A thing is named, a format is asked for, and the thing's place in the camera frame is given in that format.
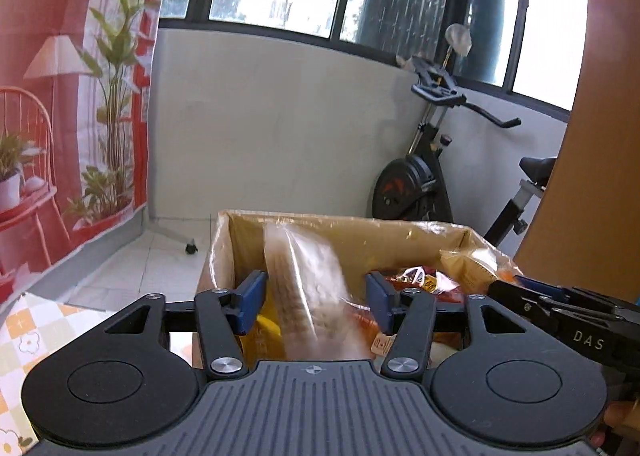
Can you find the clear cracker packet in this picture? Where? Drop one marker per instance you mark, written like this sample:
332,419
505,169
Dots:
310,286

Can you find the yellow snack packet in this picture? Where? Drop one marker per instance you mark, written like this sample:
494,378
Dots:
270,333

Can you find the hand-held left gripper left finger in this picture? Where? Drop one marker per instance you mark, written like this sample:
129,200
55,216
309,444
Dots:
252,303

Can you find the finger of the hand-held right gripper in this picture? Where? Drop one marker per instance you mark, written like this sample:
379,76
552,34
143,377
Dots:
520,303
540,285

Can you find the white chair leg with caster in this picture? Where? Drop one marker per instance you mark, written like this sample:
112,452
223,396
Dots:
175,235

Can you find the white plastic bag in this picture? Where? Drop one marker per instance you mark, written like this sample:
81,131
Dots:
459,38

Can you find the orange snack packet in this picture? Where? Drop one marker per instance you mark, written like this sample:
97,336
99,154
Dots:
372,331

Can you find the person's right hand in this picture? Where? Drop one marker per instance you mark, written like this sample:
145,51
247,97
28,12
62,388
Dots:
617,416

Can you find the tan snack packet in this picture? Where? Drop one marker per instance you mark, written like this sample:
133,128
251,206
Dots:
465,266

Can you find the checkered floral tablecloth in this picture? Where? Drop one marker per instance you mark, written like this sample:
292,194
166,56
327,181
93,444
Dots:
30,336

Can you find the black exercise bike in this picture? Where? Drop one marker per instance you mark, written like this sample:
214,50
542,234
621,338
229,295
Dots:
410,186

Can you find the printed room backdrop cloth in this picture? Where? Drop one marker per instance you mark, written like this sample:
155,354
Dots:
60,85

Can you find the plastic-lined cardboard box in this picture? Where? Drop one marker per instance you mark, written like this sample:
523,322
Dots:
240,236

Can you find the red snack packet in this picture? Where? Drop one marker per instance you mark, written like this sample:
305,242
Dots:
440,293

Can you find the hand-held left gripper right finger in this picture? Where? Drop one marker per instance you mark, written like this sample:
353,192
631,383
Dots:
379,303

